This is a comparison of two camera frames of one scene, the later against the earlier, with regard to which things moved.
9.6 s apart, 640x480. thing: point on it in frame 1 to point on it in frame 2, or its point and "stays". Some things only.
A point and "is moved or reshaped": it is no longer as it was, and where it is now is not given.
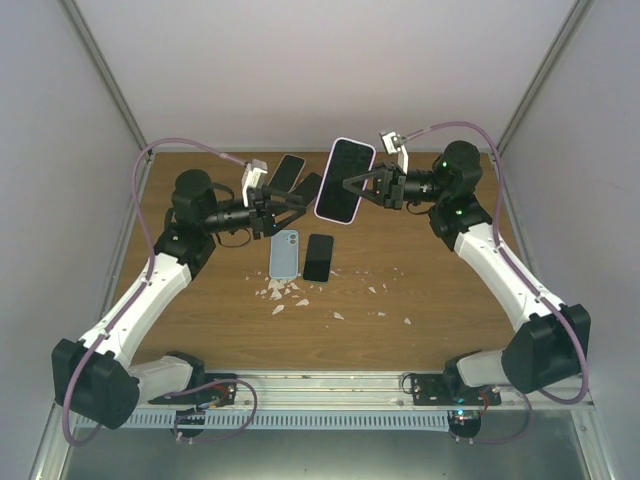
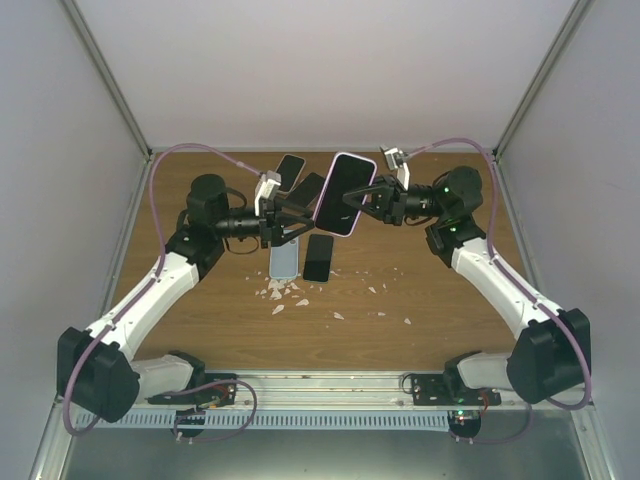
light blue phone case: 284,255 stays
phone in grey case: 308,188 stays
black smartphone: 318,257 stays
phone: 347,159 is moved or reshaped
